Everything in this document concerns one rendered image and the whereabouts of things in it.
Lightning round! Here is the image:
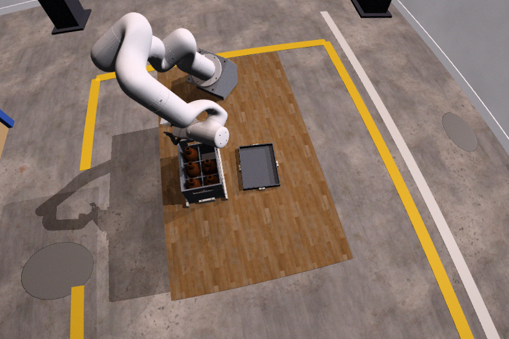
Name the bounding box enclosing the brown glass bottle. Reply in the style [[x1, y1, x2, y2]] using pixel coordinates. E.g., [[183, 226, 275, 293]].
[[202, 159, 218, 176], [204, 175, 220, 186], [185, 161, 201, 178], [187, 178, 202, 189]]

